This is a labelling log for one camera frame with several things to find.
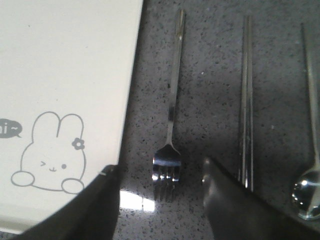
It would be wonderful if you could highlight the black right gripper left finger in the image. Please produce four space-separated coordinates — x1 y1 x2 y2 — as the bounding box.
14 165 120 240

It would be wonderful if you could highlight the silver metal spoon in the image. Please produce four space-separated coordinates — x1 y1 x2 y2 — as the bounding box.
291 23 320 221

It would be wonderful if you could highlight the cream rabbit serving tray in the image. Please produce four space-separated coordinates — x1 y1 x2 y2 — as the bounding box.
0 0 143 234

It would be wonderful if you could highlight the silver metal fork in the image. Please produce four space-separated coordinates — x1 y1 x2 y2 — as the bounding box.
152 9 186 203

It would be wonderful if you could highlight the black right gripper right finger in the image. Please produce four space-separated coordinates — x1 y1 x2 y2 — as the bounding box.
202 157 320 240

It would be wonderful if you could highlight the silver metal chopstick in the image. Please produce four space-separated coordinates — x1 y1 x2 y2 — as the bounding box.
247 15 254 192
238 15 249 187

